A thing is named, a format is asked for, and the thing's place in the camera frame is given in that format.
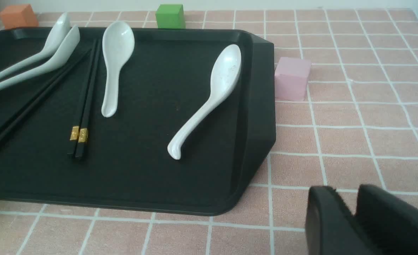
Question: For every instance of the orange cube block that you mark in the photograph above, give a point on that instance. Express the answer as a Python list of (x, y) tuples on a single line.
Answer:
[(16, 16)]

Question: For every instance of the pink cube block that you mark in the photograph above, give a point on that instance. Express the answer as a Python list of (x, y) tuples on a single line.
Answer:
[(291, 78)]

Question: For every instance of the black plastic tray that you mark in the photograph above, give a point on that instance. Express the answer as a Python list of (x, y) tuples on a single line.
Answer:
[(126, 164)]

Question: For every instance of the white ceramic spoon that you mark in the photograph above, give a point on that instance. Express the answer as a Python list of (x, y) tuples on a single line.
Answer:
[(224, 77), (117, 45), (57, 60), (53, 41)]

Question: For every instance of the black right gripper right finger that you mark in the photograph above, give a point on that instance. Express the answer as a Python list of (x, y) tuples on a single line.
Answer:
[(390, 223)]

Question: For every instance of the black chopstick gold band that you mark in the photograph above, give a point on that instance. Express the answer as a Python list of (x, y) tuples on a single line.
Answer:
[(8, 107), (14, 120), (86, 110), (76, 121)]

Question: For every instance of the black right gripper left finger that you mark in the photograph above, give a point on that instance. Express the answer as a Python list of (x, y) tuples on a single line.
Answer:
[(331, 228)]

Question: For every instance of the green cube block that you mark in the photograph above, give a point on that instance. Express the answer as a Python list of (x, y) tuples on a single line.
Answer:
[(170, 16)]

